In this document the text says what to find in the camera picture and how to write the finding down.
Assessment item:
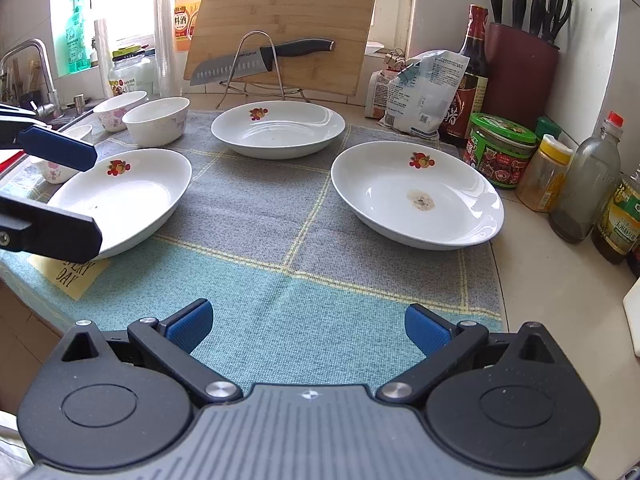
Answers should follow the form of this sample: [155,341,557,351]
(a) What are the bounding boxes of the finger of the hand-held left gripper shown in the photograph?
[0,194,103,264]
[0,104,99,172]

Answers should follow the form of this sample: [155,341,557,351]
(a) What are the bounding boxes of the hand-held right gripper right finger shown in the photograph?
[375,303,557,406]

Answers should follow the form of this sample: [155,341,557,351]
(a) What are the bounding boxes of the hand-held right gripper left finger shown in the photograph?
[60,298,244,407]

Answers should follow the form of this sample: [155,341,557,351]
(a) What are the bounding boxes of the white flower print plate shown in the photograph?
[211,101,347,160]
[331,141,505,251]
[47,149,193,260]

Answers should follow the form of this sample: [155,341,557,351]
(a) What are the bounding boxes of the plain white bowl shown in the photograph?
[122,97,191,148]

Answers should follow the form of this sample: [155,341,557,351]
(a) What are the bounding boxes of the white bowl with pink print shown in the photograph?
[93,91,148,132]
[30,124,94,184]

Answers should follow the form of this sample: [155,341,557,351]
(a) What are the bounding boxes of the yellow sticky note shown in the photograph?
[27,254,111,302]

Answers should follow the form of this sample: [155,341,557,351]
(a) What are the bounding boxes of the metal faucet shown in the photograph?
[0,38,61,116]

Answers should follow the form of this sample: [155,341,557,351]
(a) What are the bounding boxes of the stack of clear plastic cups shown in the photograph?
[152,0,181,98]
[94,19,113,98]

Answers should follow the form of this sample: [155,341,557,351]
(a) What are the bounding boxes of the glass jar with green lid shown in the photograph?
[108,45,156,97]

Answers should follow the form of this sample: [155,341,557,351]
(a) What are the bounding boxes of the green dish soap bottle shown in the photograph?
[66,0,93,73]

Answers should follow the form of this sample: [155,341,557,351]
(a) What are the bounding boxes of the grey and teal checked cloth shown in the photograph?
[0,110,503,396]

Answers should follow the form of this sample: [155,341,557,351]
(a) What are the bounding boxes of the orange cooking wine jug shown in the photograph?
[172,0,213,53]

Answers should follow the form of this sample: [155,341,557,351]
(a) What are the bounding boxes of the green lidded sauce jar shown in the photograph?
[464,112,538,190]

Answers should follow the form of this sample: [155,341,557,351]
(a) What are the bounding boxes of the yellow lidded spice jar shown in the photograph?
[515,134,573,212]

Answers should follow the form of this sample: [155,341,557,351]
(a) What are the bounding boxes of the white plastic bag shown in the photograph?
[377,50,471,141]

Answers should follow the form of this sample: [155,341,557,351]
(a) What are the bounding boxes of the small green capped container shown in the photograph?
[536,116,563,141]

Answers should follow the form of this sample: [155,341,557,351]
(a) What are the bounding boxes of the red and white bag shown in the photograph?
[365,70,401,118]

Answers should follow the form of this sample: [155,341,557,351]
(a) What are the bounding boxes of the dark soy sauce bottle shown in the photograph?
[440,5,490,148]

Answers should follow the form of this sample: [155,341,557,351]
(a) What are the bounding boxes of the dark red knife block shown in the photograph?
[482,22,560,133]

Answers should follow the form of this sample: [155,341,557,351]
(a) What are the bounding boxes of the bamboo cutting board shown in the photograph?
[183,0,381,97]

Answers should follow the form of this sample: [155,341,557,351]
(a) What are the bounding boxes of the black scissors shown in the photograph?
[540,0,572,43]

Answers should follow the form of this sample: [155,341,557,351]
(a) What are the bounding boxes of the black handled kitchen knife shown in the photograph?
[189,39,335,87]

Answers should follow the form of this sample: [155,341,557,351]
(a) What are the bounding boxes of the metal wire rack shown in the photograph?
[216,31,307,108]

